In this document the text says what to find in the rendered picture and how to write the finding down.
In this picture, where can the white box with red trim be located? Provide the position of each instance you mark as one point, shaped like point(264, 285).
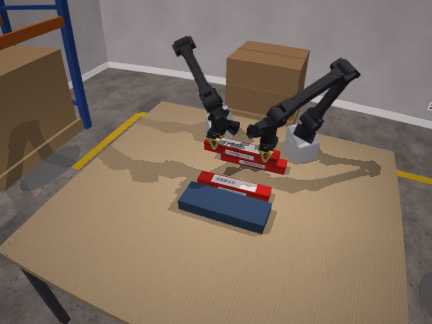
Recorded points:
point(241, 150)

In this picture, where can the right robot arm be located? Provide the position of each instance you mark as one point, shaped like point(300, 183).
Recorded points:
point(211, 98)

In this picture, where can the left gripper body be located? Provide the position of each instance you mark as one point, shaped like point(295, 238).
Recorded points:
point(272, 142)

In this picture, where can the white box with red edges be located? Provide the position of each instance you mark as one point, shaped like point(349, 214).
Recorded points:
point(280, 168)

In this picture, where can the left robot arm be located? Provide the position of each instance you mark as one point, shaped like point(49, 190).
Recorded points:
point(312, 120)

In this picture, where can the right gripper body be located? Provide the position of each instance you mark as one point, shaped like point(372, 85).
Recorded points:
point(211, 131)

